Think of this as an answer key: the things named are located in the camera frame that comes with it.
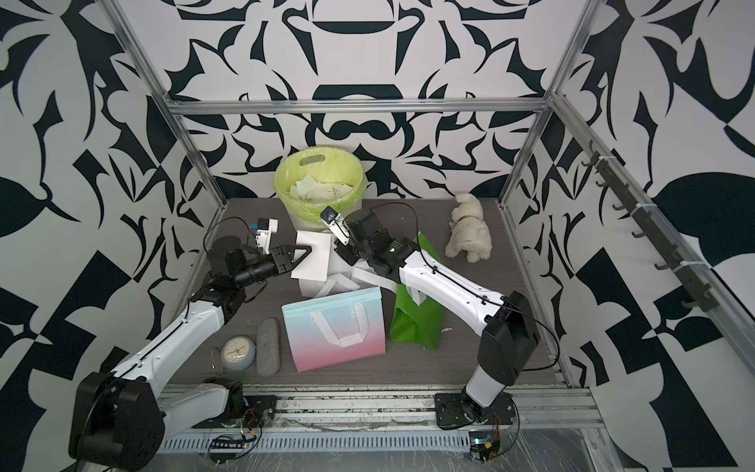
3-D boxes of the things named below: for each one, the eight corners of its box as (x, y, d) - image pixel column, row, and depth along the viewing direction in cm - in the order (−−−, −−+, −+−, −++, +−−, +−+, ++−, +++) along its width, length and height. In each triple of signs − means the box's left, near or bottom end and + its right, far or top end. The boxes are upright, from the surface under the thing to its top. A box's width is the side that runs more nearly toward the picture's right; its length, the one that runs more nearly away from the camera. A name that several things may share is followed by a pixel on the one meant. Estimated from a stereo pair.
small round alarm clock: (221, 371, 81) (216, 367, 79) (231, 340, 87) (226, 335, 84) (253, 371, 81) (248, 367, 79) (260, 340, 87) (256, 335, 84)
